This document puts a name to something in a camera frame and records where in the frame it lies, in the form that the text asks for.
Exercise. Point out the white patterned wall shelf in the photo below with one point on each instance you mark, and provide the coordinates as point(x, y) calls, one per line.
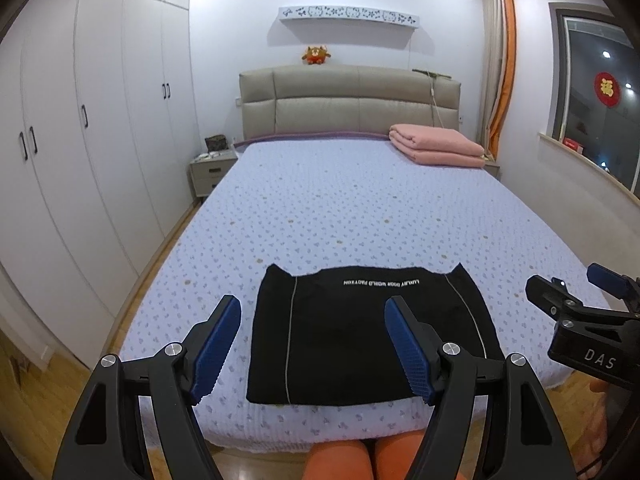
point(350, 16)

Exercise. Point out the person's right leg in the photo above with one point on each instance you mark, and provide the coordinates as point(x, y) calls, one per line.
point(400, 457)

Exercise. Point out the person's knees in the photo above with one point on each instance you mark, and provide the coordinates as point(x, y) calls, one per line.
point(340, 462)

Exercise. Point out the beige padded headboard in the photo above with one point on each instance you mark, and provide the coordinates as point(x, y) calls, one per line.
point(345, 100)

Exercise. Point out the thin stick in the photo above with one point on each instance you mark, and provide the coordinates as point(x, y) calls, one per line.
point(432, 74)

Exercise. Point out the window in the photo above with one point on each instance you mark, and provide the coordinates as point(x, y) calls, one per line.
point(595, 85)

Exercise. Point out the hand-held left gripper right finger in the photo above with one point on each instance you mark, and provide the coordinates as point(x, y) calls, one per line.
point(407, 350)

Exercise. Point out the bed with floral sheet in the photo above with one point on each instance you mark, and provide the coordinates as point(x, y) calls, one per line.
point(350, 210)

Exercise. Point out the black hooded jacket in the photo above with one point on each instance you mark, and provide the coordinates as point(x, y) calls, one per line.
point(350, 335)

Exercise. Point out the orange plush toy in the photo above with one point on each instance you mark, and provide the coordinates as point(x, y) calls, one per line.
point(316, 55)

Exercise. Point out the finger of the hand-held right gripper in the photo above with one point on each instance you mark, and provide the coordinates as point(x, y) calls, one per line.
point(607, 277)
point(545, 292)

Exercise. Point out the patterned box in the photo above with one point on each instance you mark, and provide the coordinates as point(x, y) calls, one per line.
point(216, 142)

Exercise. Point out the red round window decoration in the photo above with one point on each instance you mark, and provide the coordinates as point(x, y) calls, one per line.
point(606, 89)

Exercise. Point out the white nightstand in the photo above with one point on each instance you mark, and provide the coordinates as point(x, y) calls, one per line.
point(492, 167)
point(210, 177)

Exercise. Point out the red box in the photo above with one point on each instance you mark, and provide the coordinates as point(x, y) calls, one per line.
point(573, 146)

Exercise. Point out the folded pink blanket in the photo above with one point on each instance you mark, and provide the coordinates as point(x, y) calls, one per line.
point(435, 145)

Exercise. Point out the orange and beige curtain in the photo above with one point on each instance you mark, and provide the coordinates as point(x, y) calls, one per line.
point(502, 60)

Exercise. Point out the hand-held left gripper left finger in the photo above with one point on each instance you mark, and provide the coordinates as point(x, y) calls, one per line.
point(216, 350)

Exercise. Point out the person's right forearm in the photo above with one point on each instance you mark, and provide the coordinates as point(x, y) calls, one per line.
point(599, 435)

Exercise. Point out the white wardrobe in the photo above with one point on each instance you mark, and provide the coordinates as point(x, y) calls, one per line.
point(85, 135)

